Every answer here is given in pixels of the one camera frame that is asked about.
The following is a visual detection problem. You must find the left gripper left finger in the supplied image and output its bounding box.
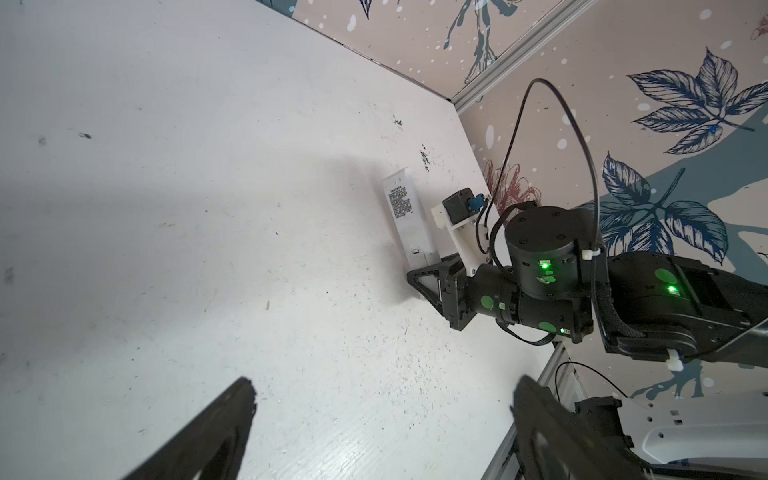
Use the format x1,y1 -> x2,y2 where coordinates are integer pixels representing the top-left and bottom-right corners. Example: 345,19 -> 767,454
127,377 -> 257,479

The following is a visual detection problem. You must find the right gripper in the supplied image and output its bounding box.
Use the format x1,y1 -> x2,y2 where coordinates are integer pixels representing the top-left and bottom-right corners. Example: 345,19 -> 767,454
406,254 -> 501,331

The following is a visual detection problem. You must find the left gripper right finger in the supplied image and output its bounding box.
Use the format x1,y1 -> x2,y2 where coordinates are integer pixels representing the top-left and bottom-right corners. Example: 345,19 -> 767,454
513,376 -> 645,480

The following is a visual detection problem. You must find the white remote control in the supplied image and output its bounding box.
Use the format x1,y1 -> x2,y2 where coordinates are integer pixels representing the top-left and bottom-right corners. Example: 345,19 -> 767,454
383,168 -> 440,270

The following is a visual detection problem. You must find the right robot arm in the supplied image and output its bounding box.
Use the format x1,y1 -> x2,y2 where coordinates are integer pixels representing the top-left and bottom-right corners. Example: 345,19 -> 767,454
407,202 -> 767,479

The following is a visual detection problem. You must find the aluminium front rail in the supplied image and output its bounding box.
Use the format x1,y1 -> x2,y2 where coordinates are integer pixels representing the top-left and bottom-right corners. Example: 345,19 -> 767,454
483,342 -> 587,479

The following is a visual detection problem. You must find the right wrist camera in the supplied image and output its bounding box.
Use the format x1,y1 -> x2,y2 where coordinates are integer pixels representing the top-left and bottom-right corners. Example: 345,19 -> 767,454
431,188 -> 490,277

